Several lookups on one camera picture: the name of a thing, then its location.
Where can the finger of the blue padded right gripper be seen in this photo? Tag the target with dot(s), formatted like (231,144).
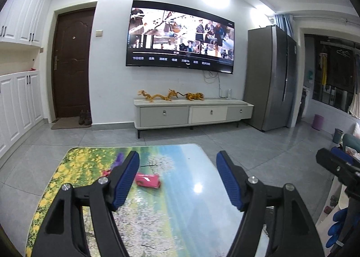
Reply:
(342,155)

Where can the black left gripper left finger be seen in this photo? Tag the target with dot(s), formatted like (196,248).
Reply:
(62,232)

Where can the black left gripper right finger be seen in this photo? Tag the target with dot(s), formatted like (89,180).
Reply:
(292,233)

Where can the blue white gloved right hand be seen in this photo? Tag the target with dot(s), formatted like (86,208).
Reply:
(344,221)

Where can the purple small waste bin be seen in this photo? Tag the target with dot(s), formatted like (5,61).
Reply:
(317,122)

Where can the red white crumpled wrapper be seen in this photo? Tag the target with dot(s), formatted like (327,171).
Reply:
(106,172)

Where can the purple crumpled paper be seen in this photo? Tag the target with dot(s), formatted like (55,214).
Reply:
(118,161)

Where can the grey double door refrigerator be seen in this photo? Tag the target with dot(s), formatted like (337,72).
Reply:
(271,77)

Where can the pink tissue packet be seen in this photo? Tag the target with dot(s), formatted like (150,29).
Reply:
(150,181)

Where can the brown door mat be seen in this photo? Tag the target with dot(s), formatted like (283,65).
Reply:
(68,123)

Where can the flower landscape table cover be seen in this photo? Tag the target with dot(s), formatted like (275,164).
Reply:
(190,214)

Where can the pair of dark shoes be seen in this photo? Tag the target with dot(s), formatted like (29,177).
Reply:
(85,118)

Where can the white tv cabinet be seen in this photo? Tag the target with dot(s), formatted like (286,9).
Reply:
(161,114)

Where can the small golden figurine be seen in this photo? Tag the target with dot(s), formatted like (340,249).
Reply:
(194,96)

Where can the golden dragon figurine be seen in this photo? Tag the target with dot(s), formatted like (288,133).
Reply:
(171,93)

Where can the dark brown entrance door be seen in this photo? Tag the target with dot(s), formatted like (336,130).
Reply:
(70,56)

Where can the curved wall television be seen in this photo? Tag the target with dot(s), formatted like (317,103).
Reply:
(172,36)

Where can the white wall cabinets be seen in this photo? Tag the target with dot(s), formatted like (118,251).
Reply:
(22,25)

